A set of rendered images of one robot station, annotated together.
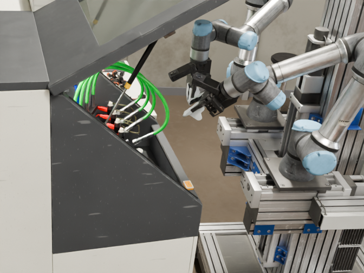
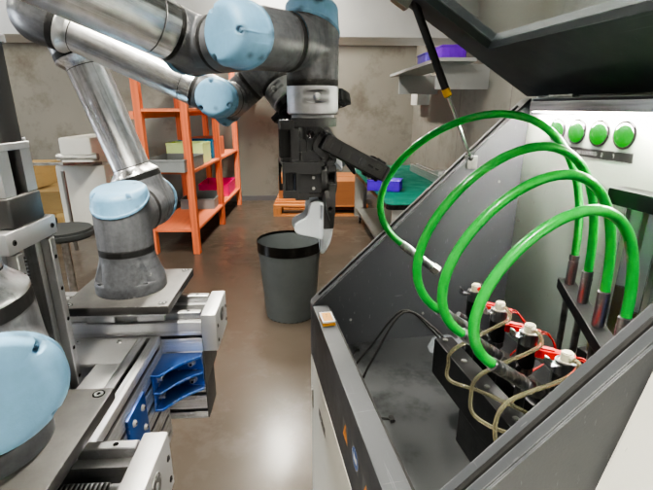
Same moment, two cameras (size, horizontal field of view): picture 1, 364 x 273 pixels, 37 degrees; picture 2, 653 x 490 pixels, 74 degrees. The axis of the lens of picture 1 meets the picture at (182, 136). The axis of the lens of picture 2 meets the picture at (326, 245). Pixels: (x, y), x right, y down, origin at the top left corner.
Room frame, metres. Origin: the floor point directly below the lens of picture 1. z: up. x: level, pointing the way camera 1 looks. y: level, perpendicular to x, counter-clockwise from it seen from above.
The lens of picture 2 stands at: (2.75, 0.11, 1.43)
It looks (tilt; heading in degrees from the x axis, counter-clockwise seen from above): 18 degrees down; 190
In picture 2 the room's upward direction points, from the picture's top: straight up
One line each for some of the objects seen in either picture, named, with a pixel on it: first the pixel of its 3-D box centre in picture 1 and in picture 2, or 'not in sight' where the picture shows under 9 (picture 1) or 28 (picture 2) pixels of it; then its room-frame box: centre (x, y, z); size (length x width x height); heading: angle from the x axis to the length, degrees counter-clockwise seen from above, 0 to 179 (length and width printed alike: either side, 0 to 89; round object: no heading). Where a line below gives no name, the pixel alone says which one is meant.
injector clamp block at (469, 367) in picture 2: not in sight; (498, 421); (2.08, 0.30, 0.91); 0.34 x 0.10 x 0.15; 21
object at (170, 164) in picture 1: (170, 173); (350, 410); (2.05, 0.03, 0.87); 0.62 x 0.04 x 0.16; 21
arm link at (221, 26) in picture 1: (218, 31); (248, 39); (2.17, -0.10, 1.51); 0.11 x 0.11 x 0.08; 58
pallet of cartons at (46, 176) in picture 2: not in sight; (49, 190); (-2.41, -4.65, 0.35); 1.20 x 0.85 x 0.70; 13
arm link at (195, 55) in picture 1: (199, 53); (313, 103); (2.10, -0.03, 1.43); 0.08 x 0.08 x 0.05
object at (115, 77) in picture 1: (118, 78); not in sight; (2.71, 0.38, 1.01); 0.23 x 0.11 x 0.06; 21
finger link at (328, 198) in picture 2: not in sight; (326, 199); (2.11, -0.01, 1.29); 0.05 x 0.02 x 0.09; 21
